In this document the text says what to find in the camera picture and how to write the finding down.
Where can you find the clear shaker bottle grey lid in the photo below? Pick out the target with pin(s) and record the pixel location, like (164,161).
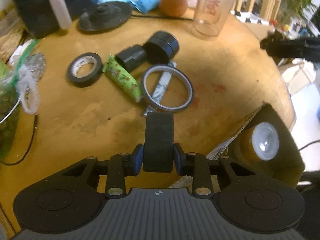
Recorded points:
(210,17)

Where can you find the silver foil stick packet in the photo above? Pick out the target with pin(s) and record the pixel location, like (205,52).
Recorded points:
(161,88)

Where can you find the blue wet wipes pack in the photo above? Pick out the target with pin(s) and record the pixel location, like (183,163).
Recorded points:
(145,6)

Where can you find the black kettle base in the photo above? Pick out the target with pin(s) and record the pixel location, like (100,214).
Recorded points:
(104,17)

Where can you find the green hand cream tube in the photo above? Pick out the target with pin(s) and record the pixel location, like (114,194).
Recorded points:
(123,79)

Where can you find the bag of flatbread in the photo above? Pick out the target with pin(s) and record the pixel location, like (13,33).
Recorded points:
(12,31)

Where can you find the clear bag of seeds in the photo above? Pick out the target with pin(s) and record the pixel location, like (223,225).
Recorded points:
(28,68)

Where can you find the orange fruit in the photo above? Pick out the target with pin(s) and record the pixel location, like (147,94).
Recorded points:
(173,8)

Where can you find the green potted plant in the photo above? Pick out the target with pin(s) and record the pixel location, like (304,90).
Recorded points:
(295,10)

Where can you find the black cylinder speaker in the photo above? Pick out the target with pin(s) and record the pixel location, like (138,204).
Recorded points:
(161,47)

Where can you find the black electrical tape roll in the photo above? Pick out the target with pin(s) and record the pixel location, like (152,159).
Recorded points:
(85,70)

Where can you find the green net bag of nuts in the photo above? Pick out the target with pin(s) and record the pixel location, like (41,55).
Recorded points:
(9,108)

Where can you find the small black cylinder cap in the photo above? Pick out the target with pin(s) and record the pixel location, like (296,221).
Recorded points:
(131,58)

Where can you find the cardboard box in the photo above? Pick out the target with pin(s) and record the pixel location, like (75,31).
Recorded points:
(287,166)

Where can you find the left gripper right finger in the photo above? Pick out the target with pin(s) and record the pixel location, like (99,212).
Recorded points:
(194,165)

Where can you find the dark blue air fryer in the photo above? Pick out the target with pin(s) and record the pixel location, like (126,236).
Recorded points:
(43,17)

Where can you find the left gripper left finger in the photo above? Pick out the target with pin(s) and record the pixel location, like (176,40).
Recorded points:
(121,166)

